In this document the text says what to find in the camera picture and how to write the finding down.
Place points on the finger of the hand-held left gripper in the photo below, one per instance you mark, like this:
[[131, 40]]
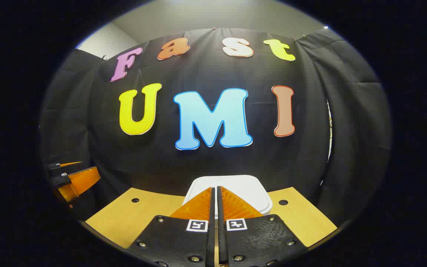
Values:
[[54, 166], [82, 180]]

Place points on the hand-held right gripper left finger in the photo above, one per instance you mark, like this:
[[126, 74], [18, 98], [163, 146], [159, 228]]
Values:
[[210, 244]]

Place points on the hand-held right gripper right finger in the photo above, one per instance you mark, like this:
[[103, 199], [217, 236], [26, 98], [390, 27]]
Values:
[[221, 244]]

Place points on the white desktop garbage bin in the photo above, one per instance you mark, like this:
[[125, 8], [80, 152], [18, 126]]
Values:
[[235, 185]]

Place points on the wooden desktop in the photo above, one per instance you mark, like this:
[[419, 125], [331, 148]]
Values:
[[132, 218]]

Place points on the black backdrop cloth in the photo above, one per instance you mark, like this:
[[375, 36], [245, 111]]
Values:
[[206, 74]]

